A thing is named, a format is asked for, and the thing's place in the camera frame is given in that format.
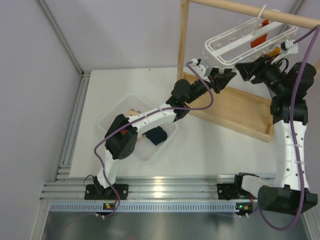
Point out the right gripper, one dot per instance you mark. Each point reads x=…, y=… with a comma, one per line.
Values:
x=258, y=67

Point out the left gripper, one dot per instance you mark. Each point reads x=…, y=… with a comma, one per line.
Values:
x=220, y=81

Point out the white plastic clip hanger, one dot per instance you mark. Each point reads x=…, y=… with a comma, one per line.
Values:
x=234, y=46

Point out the red and beige sock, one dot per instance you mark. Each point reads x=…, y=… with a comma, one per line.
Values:
x=140, y=137

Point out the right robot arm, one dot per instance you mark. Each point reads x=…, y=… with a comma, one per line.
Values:
x=289, y=193

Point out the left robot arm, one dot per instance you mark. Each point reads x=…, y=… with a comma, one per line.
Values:
x=120, y=139

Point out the orange sock far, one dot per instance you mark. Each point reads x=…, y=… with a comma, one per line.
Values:
x=262, y=38

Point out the orange sock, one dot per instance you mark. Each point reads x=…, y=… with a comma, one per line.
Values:
x=275, y=52
x=262, y=38

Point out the orange sock near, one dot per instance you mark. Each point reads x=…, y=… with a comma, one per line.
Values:
x=275, y=52

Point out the navy blue sock pair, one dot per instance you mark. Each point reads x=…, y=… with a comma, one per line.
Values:
x=156, y=135

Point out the clear plastic bin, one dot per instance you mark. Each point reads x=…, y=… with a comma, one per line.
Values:
x=144, y=150

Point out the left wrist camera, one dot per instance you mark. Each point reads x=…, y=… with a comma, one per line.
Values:
x=200, y=68

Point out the wooden drying rack frame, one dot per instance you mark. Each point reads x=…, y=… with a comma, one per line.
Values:
x=238, y=110

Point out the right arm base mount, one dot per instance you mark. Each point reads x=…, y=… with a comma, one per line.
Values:
x=233, y=191

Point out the aluminium corner frame post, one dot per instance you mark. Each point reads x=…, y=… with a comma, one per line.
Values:
x=59, y=34

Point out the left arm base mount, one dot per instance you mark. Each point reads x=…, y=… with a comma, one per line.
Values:
x=95, y=191

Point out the aluminium rail beam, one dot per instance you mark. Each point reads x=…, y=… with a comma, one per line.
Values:
x=158, y=188

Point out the grey slotted cable duct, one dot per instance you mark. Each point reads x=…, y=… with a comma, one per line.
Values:
x=153, y=207

